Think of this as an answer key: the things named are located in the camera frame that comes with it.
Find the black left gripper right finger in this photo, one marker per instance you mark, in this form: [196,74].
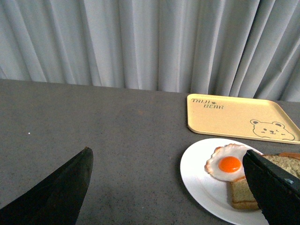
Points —
[276,191]

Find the white round plate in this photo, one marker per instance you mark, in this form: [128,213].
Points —
[212,194]

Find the grey curtain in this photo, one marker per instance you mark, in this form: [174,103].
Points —
[239,48]

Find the fried egg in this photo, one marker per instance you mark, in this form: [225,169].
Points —
[225,164]

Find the yellow bear tray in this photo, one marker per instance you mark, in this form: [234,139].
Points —
[237,117]

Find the bread slice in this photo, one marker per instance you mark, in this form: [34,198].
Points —
[288,161]
[242,197]

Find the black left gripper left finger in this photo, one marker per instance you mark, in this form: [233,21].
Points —
[57,199]

